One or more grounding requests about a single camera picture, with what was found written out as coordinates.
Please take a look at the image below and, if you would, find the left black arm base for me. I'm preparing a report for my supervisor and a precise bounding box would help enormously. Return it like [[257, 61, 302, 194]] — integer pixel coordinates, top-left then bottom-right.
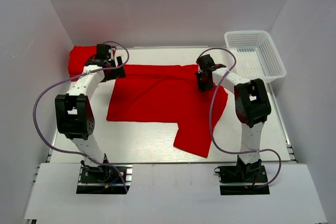
[[76, 164, 133, 195]]

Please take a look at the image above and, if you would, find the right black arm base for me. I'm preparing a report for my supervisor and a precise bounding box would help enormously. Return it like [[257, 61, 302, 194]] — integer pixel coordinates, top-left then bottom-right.
[[214, 165, 270, 196]]

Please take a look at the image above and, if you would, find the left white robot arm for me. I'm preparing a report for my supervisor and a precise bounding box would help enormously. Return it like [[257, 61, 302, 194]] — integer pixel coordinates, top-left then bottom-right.
[[55, 44, 125, 182]]

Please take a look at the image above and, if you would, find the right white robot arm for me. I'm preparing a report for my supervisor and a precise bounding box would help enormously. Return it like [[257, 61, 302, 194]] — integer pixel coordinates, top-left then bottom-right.
[[196, 54, 271, 183]]

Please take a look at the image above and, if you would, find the folded red t shirt stack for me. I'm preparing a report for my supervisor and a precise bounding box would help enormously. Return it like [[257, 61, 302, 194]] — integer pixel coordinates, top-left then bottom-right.
[[68, 46, 97, 77]]

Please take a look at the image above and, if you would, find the white plastic basket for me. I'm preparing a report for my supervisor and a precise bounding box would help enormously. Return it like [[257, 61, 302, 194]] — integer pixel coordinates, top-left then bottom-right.
[[224, 30, 287, 83]]

